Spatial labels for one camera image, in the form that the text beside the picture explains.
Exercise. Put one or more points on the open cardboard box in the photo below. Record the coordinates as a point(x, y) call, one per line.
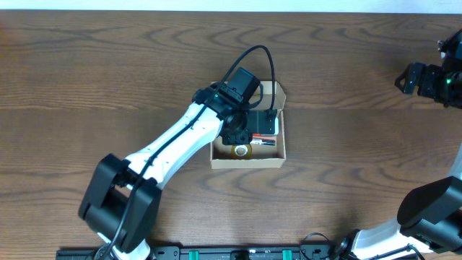
point(262, 156)

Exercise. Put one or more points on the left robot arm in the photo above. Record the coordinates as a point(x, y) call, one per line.
point(123, 197)

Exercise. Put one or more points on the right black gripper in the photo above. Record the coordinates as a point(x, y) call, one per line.
point(413, 77)

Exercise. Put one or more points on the yellow clear tape roll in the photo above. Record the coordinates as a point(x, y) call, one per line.
point(241, 152)

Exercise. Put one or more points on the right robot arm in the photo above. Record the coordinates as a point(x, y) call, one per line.
point(428, 219)

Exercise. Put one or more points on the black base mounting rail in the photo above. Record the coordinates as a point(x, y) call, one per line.
point(317, 251)

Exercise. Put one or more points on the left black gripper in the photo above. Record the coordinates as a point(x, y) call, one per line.
point(263, 122)

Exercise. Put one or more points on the black whiteboard marker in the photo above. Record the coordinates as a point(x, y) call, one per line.
point(263, 142)

